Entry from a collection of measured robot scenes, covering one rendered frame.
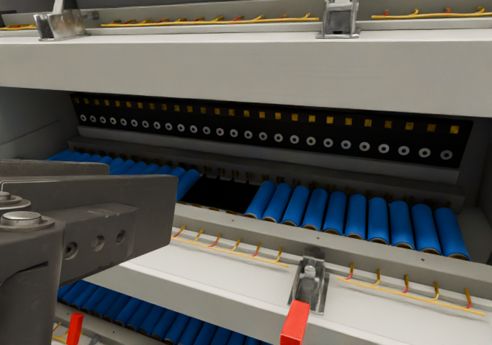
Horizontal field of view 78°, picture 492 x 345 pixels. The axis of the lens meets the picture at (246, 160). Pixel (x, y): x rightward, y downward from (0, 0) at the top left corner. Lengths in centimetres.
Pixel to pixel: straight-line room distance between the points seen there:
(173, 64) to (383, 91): 16
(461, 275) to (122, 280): 29
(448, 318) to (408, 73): 18
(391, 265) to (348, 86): 15
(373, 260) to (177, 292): 17
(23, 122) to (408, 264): 52
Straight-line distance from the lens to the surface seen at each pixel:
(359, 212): 32
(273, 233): 28
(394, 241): 31
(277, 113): 37
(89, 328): 51
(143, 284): 32
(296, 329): 20
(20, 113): 56
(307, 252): 27
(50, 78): 37
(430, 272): 29
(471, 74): 23
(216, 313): 30
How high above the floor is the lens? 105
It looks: 9 degrees down
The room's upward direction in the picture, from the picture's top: 4 degrees clockwise
